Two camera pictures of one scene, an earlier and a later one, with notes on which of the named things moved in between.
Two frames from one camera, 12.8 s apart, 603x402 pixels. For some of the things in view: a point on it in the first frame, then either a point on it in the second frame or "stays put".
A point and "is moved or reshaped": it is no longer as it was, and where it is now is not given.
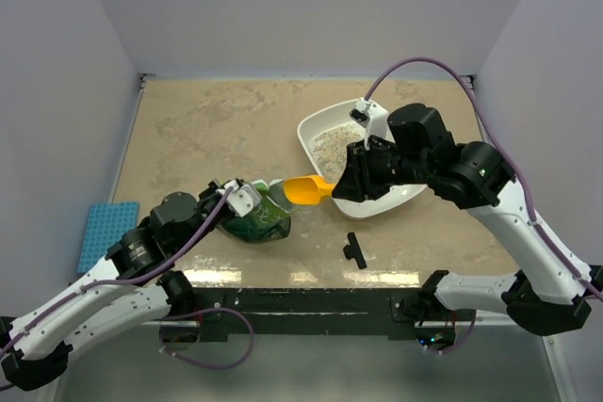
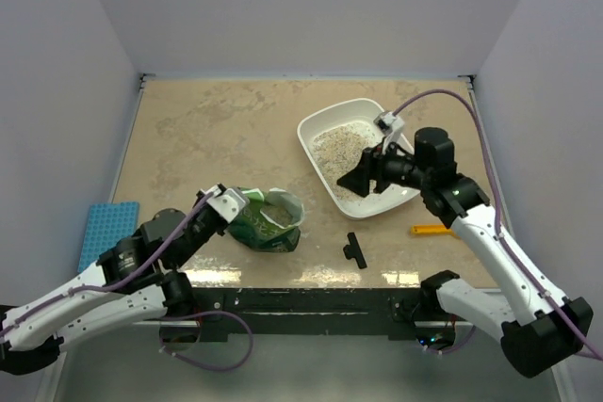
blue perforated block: x=106 y=224 stays put
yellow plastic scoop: x=307 y=189 -> x=431 y=230
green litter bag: x=269 y=220 is moved or reshaped
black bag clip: x=353 y=250 stays put
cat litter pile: x=330 y=147 stays put
